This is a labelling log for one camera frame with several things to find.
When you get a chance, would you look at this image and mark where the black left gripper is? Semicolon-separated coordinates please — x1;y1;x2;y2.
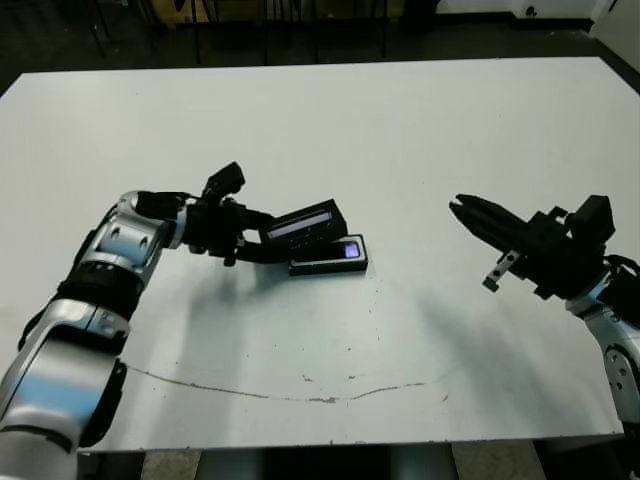
182;197;291;268

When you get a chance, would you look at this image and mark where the black waste bin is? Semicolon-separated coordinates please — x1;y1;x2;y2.
399;0;441;34

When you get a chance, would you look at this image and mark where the black box base white insert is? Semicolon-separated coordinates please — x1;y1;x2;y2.
288;233;370;277

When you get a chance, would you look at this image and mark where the grey robot left leg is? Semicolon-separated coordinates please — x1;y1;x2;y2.
199;447;261;480

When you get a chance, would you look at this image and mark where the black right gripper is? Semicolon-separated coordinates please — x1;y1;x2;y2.
448;194;609;301

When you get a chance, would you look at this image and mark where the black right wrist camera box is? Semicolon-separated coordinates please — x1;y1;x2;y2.
567;194;616;246

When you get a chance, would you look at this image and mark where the slim black camera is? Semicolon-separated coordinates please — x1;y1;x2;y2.
319;239;364;261

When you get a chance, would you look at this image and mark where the black box lid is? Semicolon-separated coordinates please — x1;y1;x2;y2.
264;198;349;251

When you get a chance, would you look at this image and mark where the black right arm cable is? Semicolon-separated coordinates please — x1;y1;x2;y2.
604;253;640;279

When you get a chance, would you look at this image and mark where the grey robot leg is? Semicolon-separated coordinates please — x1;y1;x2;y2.
394;444;454;480
199;447;261;480

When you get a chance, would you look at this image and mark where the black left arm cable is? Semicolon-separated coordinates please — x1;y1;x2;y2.
17;304;51;351

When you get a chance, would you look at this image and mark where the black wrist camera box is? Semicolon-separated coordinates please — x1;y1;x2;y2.
567;194;616;246
203;160;247;201

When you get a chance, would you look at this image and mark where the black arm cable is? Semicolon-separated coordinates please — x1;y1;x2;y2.
604;253;640;279
17;304;51;351

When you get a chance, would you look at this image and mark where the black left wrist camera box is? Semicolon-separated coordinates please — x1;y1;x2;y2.
203;160;247;201

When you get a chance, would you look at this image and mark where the grey robot right leg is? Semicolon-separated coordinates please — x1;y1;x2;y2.
394;444;454;480

